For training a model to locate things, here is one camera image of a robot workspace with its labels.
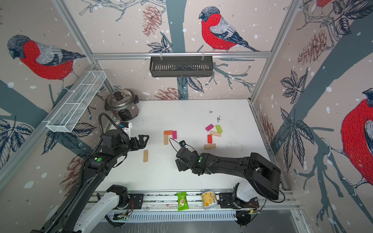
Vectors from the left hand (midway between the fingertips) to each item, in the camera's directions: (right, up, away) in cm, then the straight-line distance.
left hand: (144, 134), depth 76 cm
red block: (+38, -6, +21) cm, 44 cm away
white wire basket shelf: (-38, +8, -5) cm, 40 cm away
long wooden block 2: (-4, -16, +14) cm, 21 cm away
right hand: (+21, -15, +8) cm, 27 cm away
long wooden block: (+8, -6, +22) cm, 24 cm away
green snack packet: (+21, -35, -5) cm, 41 cm away
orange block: (+8, -3, +25) cm, 26 cm away
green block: (+46, 0, +27) cm, 53 cm away
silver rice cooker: (-20, +18, +19) cm, 33 cm away
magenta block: (+14, -4, +23) cm, 27 cm away
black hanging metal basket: (+18, +47, +30) cm, 58 cm away
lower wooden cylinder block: (+38, -10, +17) cm, 43 cm away
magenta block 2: (+39, +1, +28) cm, 48 cm away
